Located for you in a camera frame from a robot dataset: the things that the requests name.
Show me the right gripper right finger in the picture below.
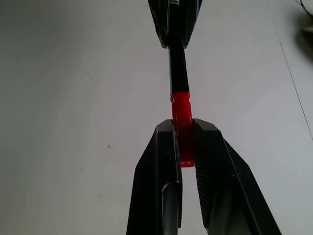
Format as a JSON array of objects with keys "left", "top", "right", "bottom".
[{"left": 194, "top": 117, "right": 282, "bottom": 235}]

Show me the thin black cable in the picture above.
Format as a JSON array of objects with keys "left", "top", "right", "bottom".
[{"left": 296, "top": 0, "right": 313, "bottom": 16}]

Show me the black marker body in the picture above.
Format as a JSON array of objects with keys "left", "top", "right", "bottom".
[{"left": 167, "top": 0, "right": 191, "bottom": 94}]

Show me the red marker cap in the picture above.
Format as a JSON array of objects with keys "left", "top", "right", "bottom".
[{"left": 170, "top": 90, "right": 196, "bottom": 169}]

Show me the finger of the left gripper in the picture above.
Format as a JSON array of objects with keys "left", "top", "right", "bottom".
[
  {"left": 179, "top": 0, "right": 204, "bottom": 47},
  {"left": 148, "top": 0, "right": 171, "bottom": 48}
]

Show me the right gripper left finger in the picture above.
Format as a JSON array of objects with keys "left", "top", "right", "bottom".
[{"left": 126, "top": 119, "right": 183, "bottom": 235}]

